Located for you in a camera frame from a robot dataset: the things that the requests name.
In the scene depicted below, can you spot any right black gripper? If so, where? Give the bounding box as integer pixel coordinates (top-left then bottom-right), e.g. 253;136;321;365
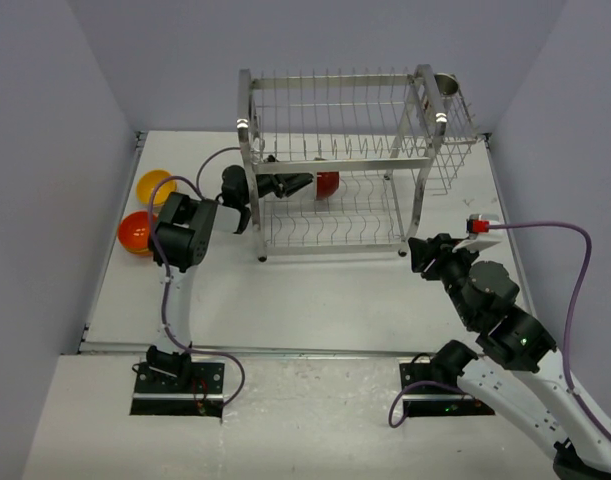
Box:
406;232;479;327

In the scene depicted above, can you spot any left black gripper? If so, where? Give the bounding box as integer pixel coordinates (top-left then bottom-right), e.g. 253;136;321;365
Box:
240;156;312;207

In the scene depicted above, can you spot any dark red bowl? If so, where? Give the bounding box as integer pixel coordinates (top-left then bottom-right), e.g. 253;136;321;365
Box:
315;172;340;201

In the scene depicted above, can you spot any yellow bowl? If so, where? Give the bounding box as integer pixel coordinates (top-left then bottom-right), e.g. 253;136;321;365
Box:
136;169;177;208

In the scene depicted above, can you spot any lime green bowl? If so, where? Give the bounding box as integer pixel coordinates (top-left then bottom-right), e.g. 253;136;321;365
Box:
124;247;152;256

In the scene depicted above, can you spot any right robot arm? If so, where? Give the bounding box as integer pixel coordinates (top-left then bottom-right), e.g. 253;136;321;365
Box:
408;234;611;479

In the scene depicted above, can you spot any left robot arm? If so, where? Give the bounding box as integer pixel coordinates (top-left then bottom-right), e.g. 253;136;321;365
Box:
146;165;251;393

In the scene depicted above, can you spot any steel two-tier dish rack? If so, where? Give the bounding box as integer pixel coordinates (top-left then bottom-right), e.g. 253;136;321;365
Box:
236;65;448;261

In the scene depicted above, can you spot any steel utensil cup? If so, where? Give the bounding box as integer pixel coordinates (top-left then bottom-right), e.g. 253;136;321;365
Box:
434;73;460;101

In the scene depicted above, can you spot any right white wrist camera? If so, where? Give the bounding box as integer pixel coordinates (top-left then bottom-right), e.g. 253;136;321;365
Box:
452;214;503;253

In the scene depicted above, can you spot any wire cutlery basket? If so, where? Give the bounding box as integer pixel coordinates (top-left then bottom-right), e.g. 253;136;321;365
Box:
428;92;479;195

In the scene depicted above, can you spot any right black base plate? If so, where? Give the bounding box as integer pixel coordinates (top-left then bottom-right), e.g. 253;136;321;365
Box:
399;354;495;418

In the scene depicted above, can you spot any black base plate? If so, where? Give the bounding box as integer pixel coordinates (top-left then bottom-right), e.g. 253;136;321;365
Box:
130;362;225;418
399;354;495;418

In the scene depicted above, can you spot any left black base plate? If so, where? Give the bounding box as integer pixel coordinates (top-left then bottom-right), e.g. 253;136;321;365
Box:
130;362;225;418

